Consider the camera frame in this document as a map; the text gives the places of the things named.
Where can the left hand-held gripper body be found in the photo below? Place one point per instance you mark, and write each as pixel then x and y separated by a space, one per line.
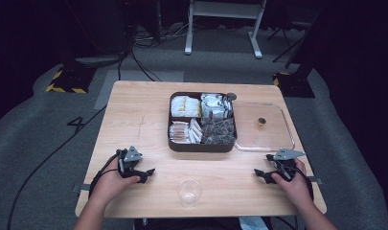
pixel 128 161

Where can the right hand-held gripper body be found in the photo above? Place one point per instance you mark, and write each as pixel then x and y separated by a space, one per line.
pixel 285 163

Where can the person's right hand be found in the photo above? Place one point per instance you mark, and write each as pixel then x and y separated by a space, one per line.
pixel 293 188

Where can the person's left hand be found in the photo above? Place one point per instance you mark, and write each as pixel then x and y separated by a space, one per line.
pixel 111 185

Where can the wooden table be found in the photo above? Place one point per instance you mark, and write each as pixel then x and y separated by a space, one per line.
pixel 140 127

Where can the clear lid with wooden knob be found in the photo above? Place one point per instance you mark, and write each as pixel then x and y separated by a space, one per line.
pixel 262 127

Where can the clear plastic cup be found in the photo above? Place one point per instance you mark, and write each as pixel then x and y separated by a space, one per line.
pixel 189 192

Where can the bundle of clear stirrers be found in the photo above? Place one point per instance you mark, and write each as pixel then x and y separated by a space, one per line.
pixel 178 132

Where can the brown compartment box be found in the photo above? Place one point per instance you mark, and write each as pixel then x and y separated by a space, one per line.
pixel 201 147

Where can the pile of dark grey packets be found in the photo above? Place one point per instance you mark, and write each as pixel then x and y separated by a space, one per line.
pixel 218 131

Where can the row of white sachets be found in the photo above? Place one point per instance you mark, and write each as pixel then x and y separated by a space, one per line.
pixel 194 130

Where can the pile of white yellow packets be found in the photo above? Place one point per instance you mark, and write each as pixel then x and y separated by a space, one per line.
pixel 185 106

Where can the pile of silver packets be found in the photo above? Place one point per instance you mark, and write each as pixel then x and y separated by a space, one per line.
pixel 215 104

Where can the black tripod stand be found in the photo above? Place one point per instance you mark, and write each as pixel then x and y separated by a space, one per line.
pixel 289 41

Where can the black yellow striped base plate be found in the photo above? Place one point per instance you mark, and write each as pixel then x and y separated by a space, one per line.
pixel 293 84
pixel 72 80

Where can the white metal table frame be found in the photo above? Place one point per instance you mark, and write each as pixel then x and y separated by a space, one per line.
pixel 225 11

